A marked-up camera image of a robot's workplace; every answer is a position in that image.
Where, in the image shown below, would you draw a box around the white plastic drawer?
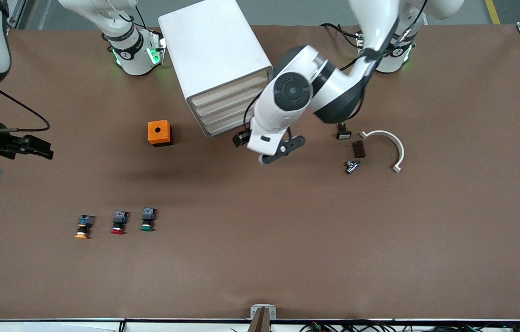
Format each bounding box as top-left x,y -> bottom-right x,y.
203,111 -> 255,138

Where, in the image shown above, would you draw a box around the green mushroom push button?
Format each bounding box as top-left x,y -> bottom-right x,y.
140,207 -> 157,232

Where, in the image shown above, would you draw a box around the orange black button box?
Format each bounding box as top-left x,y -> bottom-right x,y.
147,119 -> 173,148

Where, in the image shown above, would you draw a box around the yellow mushroom push button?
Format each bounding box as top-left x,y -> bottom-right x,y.
74,214 -> 96,240

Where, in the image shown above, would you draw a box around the white drawer cabinet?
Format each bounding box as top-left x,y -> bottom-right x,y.
158,0 -> 276,139

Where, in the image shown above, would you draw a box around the red mushroom push button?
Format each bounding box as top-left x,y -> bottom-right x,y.
110,210 -> 129,235

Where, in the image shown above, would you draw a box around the brown table cover sheet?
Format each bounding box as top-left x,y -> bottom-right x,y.
0,24 -> 520,321

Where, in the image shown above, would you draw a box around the dark tapered bar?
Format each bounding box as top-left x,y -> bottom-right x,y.
247,308 -> 273,332

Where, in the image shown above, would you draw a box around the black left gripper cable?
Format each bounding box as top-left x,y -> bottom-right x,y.
242,91 -> 263,135

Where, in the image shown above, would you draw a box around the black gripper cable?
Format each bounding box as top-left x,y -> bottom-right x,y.
242,91 -> 263,135
0,85 -> 52,133

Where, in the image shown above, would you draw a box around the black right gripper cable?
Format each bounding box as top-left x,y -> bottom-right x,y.
0,85 -> 52,133

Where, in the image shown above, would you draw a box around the black left base cable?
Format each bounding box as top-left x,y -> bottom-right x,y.
319,22 -> 363,48

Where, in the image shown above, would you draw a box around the white curved plastic bracket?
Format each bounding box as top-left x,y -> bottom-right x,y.
359,130 -> 406,174

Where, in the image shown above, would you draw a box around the grey metal table bracket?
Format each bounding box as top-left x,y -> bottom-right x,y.
250,304 -> 277,320

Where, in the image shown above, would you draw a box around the white table edge rail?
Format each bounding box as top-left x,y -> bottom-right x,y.
0,318 -> 520,332

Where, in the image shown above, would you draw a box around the tangled black cables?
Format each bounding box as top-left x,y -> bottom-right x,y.
299,320 -> 520,332

